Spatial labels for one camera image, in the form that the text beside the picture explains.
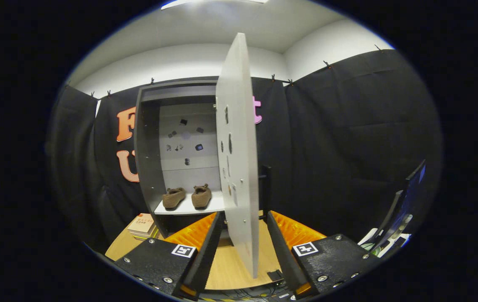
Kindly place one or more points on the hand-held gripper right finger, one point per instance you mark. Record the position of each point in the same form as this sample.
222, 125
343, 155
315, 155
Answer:
283, 260

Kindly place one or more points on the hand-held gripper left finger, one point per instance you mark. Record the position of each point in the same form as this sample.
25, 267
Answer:
205, 256

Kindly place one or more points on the brown fuzzy shoe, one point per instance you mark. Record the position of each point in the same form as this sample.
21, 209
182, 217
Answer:
201, 197
174, 198

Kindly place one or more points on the dark grey shoe cabinet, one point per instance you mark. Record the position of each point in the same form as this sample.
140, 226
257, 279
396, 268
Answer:
146, 159

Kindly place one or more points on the beige shoe cabinet door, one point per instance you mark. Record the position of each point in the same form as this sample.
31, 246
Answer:
239, 147

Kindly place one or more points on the white cabinet shelf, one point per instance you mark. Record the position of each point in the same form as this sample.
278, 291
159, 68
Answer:
186, 208

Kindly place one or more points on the small black box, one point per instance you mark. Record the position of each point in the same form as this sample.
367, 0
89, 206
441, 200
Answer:
275, 275

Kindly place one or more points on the yellow edged book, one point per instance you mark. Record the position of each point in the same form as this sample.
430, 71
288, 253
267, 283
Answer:
149, 235

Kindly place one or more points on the beige cover book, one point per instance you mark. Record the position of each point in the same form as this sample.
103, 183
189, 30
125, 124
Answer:
140, 222

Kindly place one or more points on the black backdrop cloth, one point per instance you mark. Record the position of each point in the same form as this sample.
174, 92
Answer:
339, 147

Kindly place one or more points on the black monitor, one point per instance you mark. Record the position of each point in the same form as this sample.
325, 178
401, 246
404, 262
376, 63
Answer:
406, 197

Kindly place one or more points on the long ceiling light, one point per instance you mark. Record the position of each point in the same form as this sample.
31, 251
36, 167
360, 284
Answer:
214, 3

